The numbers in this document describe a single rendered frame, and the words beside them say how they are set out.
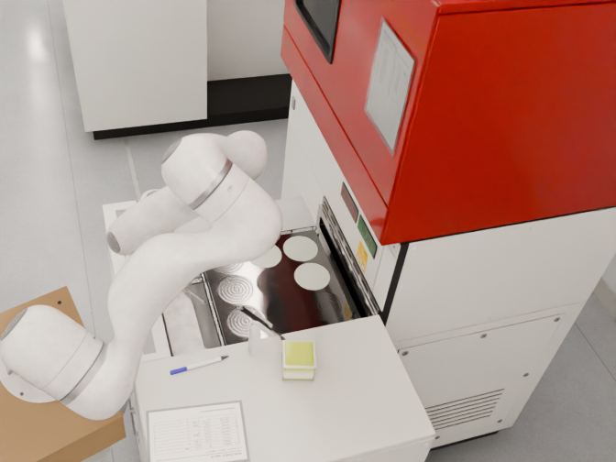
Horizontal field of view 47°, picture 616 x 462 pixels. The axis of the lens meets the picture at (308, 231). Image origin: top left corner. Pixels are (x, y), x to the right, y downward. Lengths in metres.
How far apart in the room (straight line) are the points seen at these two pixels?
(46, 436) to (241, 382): 0.43
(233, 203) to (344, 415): 0.70
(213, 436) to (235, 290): 0.47
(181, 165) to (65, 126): 2.89
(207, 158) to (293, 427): 0.73
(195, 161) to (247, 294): 0.85
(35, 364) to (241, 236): 0.39
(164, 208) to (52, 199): 2.14
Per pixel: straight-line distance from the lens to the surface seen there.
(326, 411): 1.64
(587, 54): 1.52
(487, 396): 2.50
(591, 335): 3.35
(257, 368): 1.69
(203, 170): 1.10
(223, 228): 1.13
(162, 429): 1.61
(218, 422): 1.61
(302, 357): 1.63
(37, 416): 1.65
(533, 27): 1.40
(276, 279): 1.95
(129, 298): 1.17
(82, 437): 1.68
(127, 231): 1.47
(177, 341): 1.84
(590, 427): 3.06
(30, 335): 1.22
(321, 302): 1.91
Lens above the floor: 2.37
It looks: 45 degrees down
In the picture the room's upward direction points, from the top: 8 degrees clockwise
